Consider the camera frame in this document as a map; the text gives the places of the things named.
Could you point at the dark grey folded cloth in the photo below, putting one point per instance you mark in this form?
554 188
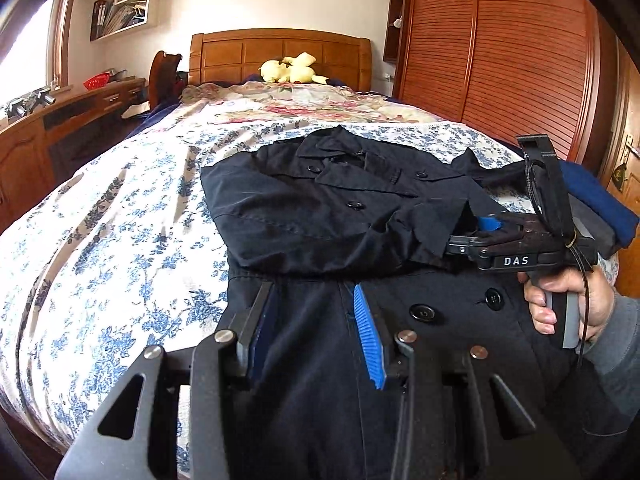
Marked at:
597 232

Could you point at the pink floral quilt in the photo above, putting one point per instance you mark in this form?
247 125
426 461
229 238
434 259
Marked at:
300 102

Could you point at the narrow wooden wall shelf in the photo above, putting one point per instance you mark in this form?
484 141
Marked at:
395 5

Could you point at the wooden chair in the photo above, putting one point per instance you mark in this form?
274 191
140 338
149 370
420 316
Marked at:
162 75

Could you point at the wooden door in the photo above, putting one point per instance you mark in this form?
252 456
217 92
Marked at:
627 120

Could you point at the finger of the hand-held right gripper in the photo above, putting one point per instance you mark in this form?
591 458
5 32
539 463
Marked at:
487 223
462 247

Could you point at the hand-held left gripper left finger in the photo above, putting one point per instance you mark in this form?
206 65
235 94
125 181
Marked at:
262 332

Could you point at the navy blue folded cloth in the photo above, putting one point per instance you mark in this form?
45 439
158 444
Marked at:
610 200

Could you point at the white paper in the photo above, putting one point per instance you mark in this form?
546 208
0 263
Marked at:
136 111

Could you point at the wooden desk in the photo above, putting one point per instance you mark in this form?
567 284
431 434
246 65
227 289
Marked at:
30 150

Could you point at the person's right hand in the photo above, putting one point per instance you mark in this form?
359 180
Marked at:
542 310

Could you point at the white wall shelf with books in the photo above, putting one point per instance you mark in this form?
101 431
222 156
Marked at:
130 10

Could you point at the yellow plush toy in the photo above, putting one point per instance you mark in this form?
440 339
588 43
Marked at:
287 70

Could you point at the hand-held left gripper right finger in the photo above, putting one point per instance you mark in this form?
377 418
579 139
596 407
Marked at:
367 332

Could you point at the wooden louvered wardrobe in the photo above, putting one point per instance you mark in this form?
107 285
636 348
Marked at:
500 50

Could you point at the wooden window frame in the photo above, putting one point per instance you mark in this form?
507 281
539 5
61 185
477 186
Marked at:
62 35

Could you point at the wooden bed headboard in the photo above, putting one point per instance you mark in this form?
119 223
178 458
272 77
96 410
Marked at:
225 57

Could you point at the black coat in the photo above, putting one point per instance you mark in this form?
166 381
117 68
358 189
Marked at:
310 210

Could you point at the red bowl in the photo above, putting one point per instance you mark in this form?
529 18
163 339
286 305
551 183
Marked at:
97 81

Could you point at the bed with floral covers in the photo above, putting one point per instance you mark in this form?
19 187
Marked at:
125 240

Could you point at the person's right forearm grey sleeve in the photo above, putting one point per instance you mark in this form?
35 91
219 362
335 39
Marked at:
622 340

